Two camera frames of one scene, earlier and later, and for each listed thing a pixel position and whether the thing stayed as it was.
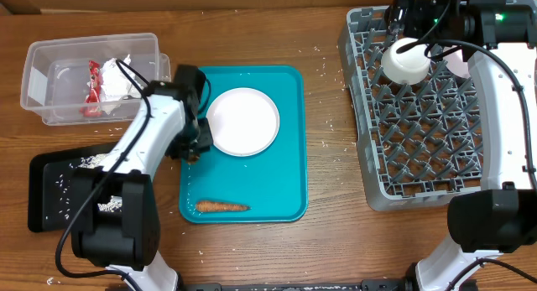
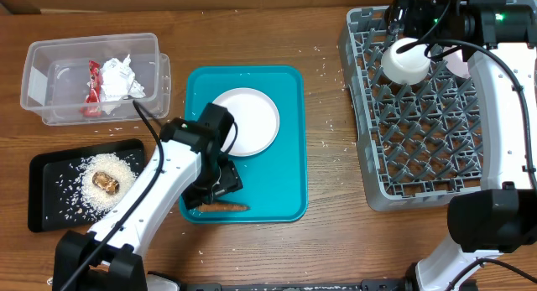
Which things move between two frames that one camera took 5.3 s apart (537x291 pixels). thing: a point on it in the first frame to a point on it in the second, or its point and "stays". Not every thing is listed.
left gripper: (202, 142) to (230, 180)
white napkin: (117, 83) stays
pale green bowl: (407, 67) stays
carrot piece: (220, 206) stays
